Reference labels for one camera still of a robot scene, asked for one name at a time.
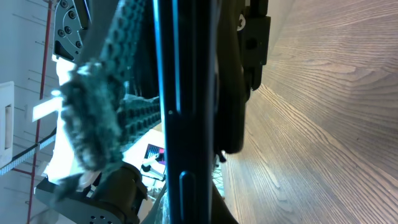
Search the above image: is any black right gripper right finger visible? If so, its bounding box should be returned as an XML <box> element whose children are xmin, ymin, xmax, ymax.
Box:
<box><xmin>117</xmin><ymin>95</ymin><xmax>161</xmax><ymax>146</ymax></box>

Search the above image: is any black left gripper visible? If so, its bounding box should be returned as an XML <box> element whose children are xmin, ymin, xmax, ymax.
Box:
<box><xmin>215</xmin><ymin>0</ymin><xmax>271</xmax><ymax>154</ymax></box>

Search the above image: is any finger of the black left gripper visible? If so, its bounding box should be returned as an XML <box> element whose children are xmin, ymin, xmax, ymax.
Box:
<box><xmin>100</xmin><ymin>1</ymin><xmax>155</xmax><ymax>96</ymax></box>

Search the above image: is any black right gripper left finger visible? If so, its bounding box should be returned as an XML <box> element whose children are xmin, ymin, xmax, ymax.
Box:
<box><xmin>60</xmin><ymin>62</ymin><xmax>123</xmax><ymax>183</ymax></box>

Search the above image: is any blue Samsung Galaxy phone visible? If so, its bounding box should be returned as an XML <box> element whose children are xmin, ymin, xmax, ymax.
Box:
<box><xmin>153</xmin><ymin>0</ymin><xmax>218</xmax><ymax>223</ymax></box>

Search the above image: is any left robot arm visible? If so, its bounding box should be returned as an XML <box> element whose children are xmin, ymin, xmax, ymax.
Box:
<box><xmin>35</xmin><ymin>1</ymin><xmax>271</xmax><ymax>223</ymax></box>

